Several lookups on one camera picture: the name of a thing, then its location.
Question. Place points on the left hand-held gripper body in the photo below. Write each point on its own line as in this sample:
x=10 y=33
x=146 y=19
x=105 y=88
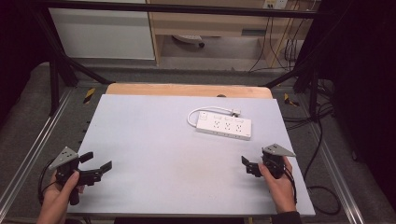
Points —
x=63 y=157

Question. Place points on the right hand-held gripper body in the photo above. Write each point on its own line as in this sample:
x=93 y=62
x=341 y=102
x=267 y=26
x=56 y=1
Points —
x=274 y=163

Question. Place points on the person's right hand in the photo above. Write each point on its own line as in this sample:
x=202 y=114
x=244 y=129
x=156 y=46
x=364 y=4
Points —
x=281 y=193

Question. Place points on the person's left hand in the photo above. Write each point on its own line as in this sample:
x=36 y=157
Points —
x=54 y=199

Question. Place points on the white power strip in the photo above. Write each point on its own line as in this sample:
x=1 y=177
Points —
x=224 y=126

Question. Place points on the yellow black tape marker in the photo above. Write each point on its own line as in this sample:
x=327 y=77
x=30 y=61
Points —
x=89 y=95
x=289 y=100

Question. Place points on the black curtain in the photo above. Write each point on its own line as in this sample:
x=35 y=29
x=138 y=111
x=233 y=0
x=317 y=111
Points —
x=364 y=77
x=18 y=46

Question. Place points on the white cabinet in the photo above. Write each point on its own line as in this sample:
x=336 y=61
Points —
x=102 y=34

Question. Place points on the white chair base with caster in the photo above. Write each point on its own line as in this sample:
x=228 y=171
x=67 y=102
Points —
x=186 y=38

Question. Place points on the light wooden desk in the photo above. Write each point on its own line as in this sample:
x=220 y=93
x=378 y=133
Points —
x=202 y=23

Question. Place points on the aluminium rail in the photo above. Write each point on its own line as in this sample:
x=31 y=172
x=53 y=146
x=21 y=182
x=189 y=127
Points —
x=37 y=140
x=339 y=174

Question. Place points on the white wall socket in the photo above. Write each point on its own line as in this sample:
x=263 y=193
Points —
x=275 y=3

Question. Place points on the black metal frame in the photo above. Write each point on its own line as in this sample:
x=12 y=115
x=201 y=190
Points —
x=186 y=8

